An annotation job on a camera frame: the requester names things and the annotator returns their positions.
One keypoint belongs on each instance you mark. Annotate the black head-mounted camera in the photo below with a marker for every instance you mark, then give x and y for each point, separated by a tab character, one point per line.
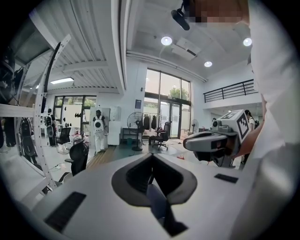
180	16

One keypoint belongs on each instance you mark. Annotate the person in white shirt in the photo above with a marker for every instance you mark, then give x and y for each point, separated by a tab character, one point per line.
276	117

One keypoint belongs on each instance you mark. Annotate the black office chair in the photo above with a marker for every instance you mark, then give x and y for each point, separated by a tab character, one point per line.
78	157

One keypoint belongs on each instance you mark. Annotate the person's head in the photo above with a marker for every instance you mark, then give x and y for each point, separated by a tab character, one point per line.
215	10

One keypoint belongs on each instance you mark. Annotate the clothes rack with dark coats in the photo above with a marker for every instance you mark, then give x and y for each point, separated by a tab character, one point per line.
150	122

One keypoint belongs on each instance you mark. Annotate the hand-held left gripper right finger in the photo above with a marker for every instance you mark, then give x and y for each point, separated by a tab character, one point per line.
211	199

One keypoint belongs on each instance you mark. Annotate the person's right forearm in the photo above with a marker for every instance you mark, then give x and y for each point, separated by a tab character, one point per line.
250	140

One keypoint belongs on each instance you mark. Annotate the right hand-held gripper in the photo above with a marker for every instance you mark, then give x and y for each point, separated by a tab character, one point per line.
234	124

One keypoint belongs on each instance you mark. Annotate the small standing fan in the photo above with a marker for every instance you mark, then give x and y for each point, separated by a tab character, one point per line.
194	123

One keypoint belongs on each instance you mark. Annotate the rectangular ceiling light panel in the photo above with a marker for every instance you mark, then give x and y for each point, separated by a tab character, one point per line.
62	80

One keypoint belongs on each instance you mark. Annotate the blue wall sign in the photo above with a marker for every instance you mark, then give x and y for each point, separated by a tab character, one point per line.
138	104

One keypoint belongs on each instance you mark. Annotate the black standing fan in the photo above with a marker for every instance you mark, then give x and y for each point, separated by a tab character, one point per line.
135	122

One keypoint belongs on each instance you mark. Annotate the black and red gaming chair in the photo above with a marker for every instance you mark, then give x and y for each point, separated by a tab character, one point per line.
162	136

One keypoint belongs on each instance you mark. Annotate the black balcony railing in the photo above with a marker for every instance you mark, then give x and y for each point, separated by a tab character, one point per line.
229	90

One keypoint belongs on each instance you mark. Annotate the white metal shelf rack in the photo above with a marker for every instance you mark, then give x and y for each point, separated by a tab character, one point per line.
44	112

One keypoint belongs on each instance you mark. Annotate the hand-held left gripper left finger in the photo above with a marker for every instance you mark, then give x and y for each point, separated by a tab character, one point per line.
93	204

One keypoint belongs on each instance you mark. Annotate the round ceiling light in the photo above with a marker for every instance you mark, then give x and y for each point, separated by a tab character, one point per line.
207	64
247	42
166	40

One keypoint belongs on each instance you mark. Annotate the ceiling air vent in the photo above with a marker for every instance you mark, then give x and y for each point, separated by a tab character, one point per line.
187	48

